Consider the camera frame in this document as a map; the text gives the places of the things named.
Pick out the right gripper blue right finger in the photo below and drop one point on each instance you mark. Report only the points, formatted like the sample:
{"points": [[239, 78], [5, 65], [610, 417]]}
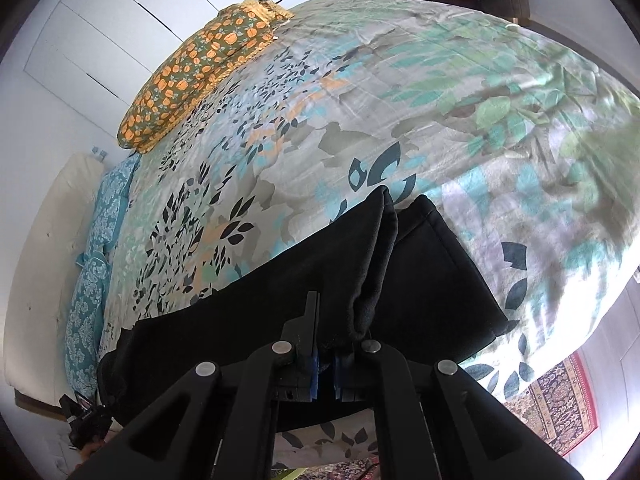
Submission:
{"points": [[437, 422]]}

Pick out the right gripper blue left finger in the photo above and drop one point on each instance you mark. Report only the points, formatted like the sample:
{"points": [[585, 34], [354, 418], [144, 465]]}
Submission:
{"points": [[217, 422]]}

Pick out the black pants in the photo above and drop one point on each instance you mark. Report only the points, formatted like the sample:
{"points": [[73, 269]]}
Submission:
{"points": [[396, 275]]}

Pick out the teal patterned pillow near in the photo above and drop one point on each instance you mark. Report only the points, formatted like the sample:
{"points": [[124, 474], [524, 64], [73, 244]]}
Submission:
{"points": [[84, 324]]}

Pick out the teal patterned pillow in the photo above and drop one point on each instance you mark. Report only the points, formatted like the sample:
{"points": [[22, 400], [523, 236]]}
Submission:
{"points": [[84, 324], [109, 210]]}

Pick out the cream upholstered headboard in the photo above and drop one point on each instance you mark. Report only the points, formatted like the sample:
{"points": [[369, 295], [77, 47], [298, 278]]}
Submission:
{"points": [[44, 281]]}

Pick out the teal patterned pillow far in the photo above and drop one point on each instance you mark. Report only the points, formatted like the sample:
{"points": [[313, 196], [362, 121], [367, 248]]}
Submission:
{"points": [[109, 210]]}

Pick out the floral bed sheet mattress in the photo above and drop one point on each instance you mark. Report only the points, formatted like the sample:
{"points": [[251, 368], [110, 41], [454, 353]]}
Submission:
{"points": [[529, 151]]}

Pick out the white wardrobe with doors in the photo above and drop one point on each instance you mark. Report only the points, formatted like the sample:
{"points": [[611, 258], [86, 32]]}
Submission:
{"points": [[94, 54]]}

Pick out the orange floral folded quilt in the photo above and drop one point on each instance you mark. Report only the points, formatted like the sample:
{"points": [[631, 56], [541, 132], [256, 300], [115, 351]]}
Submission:
{"points": [[233, 37]]}

